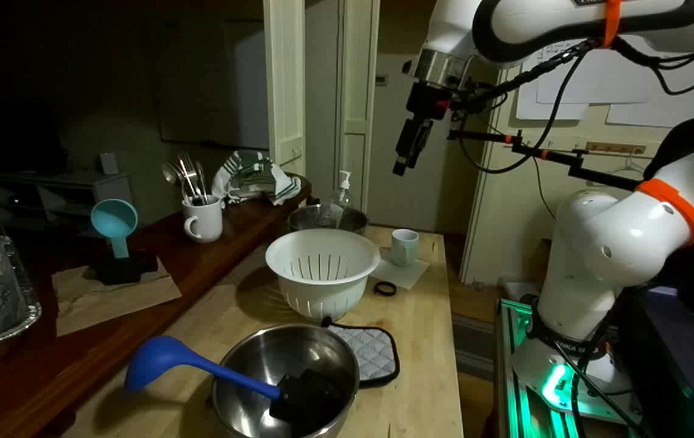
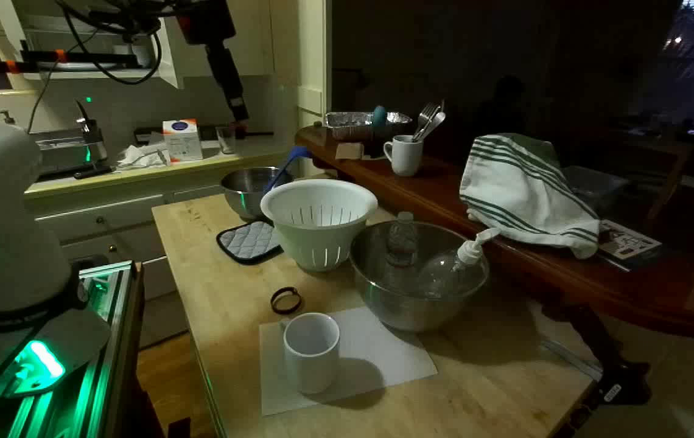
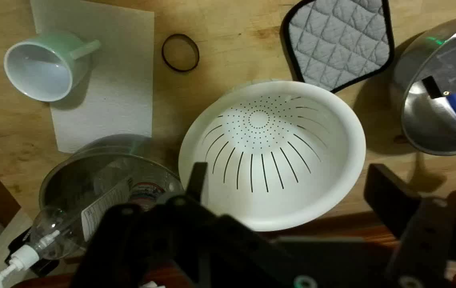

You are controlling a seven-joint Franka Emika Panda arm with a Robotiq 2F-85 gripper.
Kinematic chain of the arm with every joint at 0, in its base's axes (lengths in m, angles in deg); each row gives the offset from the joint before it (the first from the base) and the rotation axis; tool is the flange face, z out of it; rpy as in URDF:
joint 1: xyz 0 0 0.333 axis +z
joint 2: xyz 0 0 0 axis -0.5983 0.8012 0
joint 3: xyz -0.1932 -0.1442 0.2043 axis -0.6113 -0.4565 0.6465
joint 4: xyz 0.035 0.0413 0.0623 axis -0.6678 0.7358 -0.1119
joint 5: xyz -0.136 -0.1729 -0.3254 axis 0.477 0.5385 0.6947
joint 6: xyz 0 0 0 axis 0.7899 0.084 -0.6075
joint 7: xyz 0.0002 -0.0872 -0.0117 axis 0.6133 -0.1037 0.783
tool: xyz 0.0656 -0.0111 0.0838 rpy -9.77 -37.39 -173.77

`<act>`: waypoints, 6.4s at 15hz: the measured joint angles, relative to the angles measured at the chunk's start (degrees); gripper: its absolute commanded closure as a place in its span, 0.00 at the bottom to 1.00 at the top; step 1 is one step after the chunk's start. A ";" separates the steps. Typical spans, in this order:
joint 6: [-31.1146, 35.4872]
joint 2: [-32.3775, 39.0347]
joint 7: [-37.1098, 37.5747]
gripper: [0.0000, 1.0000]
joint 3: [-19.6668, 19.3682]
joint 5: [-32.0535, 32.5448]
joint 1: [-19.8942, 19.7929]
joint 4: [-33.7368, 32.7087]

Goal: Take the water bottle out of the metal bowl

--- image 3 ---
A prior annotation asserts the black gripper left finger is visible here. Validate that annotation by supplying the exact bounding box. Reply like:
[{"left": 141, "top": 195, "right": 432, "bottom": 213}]
[{"left": 184, "top": 161, "right": 209, "bottom": 205}]

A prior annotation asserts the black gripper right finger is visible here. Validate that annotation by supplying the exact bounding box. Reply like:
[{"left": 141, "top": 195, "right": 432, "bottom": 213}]
[{"left": 363, "top": 161, "right": 432, "bottom": 240}]

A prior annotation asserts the metal bowl holding brush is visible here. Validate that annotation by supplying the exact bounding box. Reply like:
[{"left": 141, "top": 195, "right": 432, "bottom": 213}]
[{"left": 389, "top": 14, "right": 456, "bottom": 157}]

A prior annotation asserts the metal bowl holding bottle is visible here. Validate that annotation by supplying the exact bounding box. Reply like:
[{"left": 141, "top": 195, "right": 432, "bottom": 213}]
[{"left": 37, "top": 133, "right": 185, "bottom": 256}]

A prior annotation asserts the white plastic colander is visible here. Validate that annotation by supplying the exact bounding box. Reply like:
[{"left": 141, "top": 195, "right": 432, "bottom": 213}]
[{"left": 177, "top": 80, "right": 368, "bottom": 233}]

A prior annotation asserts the white rectangular mat sheet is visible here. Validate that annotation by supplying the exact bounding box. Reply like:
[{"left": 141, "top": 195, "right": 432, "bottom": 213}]
[{"left": 27, "top": 0, "right": 157, "bottom": 155}]

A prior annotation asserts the grey quilted pot holder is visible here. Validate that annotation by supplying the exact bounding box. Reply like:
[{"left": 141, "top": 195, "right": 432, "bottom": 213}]
[{"left": 280, "top": 0, "right": 397, "bottom": 94}]

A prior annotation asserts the mint green mug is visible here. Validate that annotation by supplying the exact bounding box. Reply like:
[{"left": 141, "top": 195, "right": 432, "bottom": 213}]
[{"left": 1, "top": 29, "right": 102, "bottom": 104}]

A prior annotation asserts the black rubber ring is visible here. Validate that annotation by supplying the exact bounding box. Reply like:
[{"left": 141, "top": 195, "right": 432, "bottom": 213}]
[{"left": 160, "top": 32, "right": 201, "bottom": 73}]

